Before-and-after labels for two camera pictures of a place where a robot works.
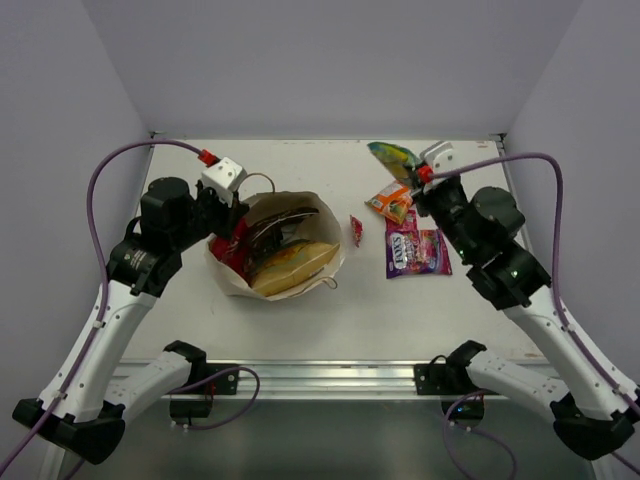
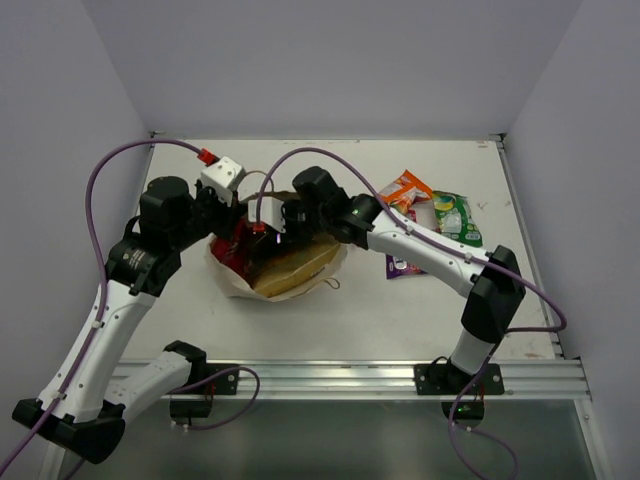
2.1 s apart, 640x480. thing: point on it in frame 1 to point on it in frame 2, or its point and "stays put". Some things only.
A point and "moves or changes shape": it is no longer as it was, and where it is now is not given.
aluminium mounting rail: (365, 380) stays put
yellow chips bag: (293, 266) stays put
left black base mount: (194, 399) stays put
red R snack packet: (230, 251) stays put
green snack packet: (400, 161) moves or changes shape
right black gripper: (432, 191) to (289, 236)
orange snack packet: (393, 200) moves or changes shape
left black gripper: (226, 212) stays put
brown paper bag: (324, 225) stays put
